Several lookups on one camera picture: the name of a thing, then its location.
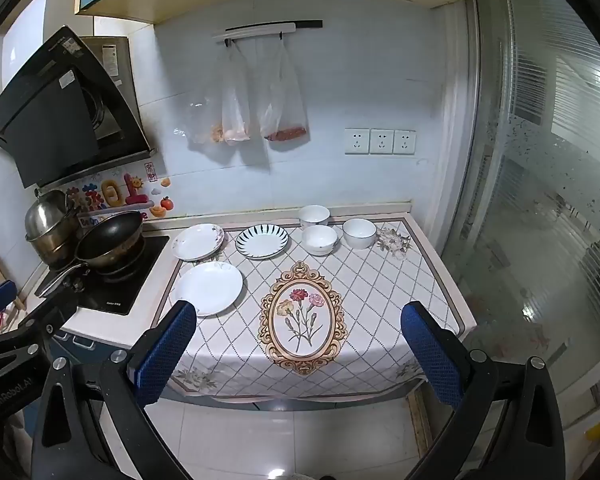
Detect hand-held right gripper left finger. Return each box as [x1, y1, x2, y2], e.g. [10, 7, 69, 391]
[30, 300, 198, 480]

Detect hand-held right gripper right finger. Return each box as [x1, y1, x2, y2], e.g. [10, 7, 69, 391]
[400, 301, 566, 480]

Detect blue striped white bowl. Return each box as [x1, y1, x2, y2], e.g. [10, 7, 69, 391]
[169, 261, 244, 317]

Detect white floral plate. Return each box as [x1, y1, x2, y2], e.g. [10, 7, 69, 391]
[172, 223, 226, 262]

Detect white bowl black rim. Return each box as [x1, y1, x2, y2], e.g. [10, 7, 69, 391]
[342, 218, 377, 250]

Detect striped rim plate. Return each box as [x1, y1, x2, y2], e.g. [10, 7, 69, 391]
[235, 225, 290, 260]

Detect white bowl blue pattern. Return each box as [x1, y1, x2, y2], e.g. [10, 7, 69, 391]
[298, 205, 331, 229]

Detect black induction cooktop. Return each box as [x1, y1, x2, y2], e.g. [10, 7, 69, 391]
[34, 235, 171, 317]

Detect printed floral tablecloth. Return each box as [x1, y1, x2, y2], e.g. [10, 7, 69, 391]
[152, 212, 476, 402]

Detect steel stockpot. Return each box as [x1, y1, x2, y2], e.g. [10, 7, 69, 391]
[24, 189, 81, 271]

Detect black wok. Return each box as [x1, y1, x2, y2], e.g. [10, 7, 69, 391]
[36, 210, 146, 299]

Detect black range hood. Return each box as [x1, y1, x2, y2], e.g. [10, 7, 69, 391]
[0, 25, 158, 189]

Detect clear plastic bag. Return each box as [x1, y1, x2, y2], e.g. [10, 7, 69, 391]
[220, 40, 254, 147]
[182, 45, 227, 147]

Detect clear bag with red sausage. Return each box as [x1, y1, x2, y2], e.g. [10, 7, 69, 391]
[257, 35, 311, 142]

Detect colourful wall stickers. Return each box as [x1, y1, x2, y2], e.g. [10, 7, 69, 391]
[64, 160, 174, 222]

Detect wall hook rail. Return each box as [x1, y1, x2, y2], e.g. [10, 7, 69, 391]
[212, 20, 324, 42]

